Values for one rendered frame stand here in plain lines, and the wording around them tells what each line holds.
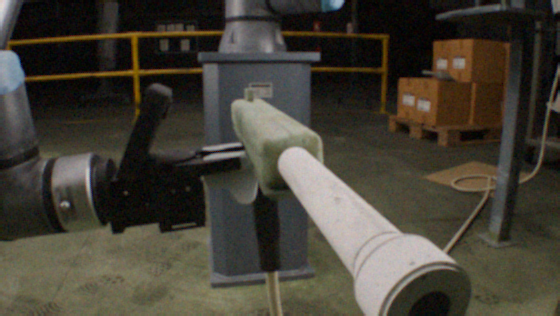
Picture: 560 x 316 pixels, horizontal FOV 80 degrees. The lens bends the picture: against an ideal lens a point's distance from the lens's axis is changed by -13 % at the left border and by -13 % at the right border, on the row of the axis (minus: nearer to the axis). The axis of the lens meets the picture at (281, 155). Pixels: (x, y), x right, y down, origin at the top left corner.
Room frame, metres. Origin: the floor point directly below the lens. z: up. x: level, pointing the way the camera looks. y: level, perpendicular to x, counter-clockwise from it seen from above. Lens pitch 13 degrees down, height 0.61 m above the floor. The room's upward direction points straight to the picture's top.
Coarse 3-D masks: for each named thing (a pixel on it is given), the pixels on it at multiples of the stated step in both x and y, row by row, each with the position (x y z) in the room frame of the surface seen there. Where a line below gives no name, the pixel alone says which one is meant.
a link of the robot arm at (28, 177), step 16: (32, 160) 0.37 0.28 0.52; (48, 160) 0.39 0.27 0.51; (0, 176) 0.34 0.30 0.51; (16, 176) 0.35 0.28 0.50; (32, 176) 0.36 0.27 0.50; (48, 176) 0.36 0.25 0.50; (0, 192) 0.34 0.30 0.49; (16, 192) 0.35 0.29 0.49; (32, 192) 0.35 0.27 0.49; (48, 192) 0.35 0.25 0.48; (0, 208) 0.34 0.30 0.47; (16, 208) 0.34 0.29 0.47; (32, 208) 0.34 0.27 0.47; (48, 208) 0.35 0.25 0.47; (0, 224) 0.34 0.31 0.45; (16, 224) 0.34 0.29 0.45; (32, 224) 0.35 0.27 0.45; (48, 224) 0.35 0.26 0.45; (0, 240) 0.35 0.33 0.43
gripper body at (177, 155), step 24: (96, 168) 0.39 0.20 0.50; (144, 168) 0.40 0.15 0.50; (96, 192) 0.37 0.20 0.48; (120, 192) 0.42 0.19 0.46; (144, 192) 0.40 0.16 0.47; (168, 192) 0.39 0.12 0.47; (192, 192) 0.40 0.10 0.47; (120, 216) 0.39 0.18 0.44; (144, 216) 0.40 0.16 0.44; (168, 216) 0.39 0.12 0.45; (192, 216) 0.40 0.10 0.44
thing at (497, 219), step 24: (528, 0) 1.16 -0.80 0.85; (528, 24) 1.16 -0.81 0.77; (528, 48) 1.17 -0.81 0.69; (528, 72) 1.17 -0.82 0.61; (528, 96) 1.17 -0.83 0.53; (504, 120) 1.21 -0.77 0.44; (504, 144) 1.20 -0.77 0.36; (504, 168) 1.18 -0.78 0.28; (504, 192) 1.17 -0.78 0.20; (504, 216) 1.16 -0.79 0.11
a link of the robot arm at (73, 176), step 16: (64, 160) 0.38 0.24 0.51; (80, 160) 0.38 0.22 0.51; (96, 160) 0.41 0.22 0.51; (64, 176) 0.36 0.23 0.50; (80, 176) 0.37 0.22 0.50; (64, 192) 0.36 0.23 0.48; (80, 192) 0.36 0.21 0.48; (64, 208) 0.35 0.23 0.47; (80, 208) 0.36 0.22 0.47; (96, 208) 0.37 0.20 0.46; (64, 224) 0.36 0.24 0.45; (80, 224) 0.36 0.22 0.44; (96, 224) 0.37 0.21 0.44
